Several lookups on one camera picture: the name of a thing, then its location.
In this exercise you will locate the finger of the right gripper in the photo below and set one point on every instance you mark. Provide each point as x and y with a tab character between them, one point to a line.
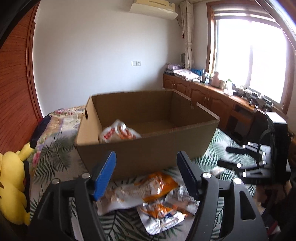
239	166
246	149

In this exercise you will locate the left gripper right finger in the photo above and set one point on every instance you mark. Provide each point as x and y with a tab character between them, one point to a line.
240	220

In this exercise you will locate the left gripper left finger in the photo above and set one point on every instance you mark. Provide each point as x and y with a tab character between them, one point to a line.
52	218

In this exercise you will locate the clear red snack packet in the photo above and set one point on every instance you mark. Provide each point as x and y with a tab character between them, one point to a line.
117	132

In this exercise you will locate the wooden sideboard cabinet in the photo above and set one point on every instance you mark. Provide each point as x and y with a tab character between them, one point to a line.
238	119

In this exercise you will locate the yellow plush toy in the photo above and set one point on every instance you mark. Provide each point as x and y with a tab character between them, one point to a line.
13	182

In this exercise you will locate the pink bottle on cabinet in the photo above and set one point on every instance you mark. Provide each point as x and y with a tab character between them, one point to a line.
215	80

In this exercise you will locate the floral quilt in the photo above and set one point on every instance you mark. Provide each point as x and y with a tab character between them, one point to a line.
60	120

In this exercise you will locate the brown cardboard box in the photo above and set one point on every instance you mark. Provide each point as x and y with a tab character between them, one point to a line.
167	122

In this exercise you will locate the wooden wardrobe doors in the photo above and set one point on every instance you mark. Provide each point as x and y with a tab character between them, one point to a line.
20	110

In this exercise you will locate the patterned window curtain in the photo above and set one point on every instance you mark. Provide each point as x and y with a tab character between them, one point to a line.
187	19

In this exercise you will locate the white wall switch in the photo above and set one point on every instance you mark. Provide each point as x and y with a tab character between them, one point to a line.
136	63

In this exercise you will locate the white wall air conditioner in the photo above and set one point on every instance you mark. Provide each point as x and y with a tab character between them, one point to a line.
157	8

